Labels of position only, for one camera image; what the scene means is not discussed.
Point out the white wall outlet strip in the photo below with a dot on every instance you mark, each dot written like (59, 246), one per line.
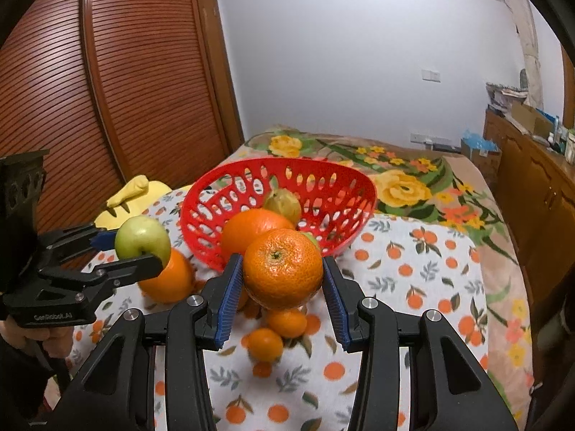
(429, 140)

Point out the pile of papers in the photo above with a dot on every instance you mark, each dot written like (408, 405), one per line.
(505, 96)

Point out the large orange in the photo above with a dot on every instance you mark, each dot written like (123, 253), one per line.
(251, 233)
(173, 281)

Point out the open cardboard box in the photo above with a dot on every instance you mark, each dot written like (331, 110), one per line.
(530, 121)

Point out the yellow-green pear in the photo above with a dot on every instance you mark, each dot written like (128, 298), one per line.
(283, 204)
(313, 240)

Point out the wooden sideboard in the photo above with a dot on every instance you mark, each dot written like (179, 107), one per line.
(534, 197)

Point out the small tangerine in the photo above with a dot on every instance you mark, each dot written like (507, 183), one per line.
(283, 269)
(243, 298)
(287, 323)
(265, 345)

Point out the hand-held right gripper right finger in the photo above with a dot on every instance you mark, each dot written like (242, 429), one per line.
(334, 305)

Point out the white wall switch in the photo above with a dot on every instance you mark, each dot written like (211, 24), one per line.
(431, 74)

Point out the yellow plush toy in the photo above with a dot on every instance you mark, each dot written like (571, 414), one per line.
(148, 193)

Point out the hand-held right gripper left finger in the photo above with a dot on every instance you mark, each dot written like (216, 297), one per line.
(229, 303)

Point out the slatted wooden wardrobe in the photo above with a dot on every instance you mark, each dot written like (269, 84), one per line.
(134, 76)

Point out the red perforated plastic basket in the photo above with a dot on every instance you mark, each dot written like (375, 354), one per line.
(346, 229)

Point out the group of small bottles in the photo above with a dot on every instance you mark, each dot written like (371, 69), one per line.
(559, 137)

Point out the beige curtain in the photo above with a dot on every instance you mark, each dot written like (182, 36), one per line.
(530, 54)

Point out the person's left hand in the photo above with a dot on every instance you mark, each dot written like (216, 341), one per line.
(20, 336)

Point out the green apple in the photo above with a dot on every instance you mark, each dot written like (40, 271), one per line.
(141, 235)

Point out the cardboard box with blue bags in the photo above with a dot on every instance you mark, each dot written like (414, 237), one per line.
(480, 152)

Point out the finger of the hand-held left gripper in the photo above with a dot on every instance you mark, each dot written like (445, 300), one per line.
(72, 239)
(130, 269)

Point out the orange-print white tablecloth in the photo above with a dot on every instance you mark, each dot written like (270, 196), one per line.
(404, 345)

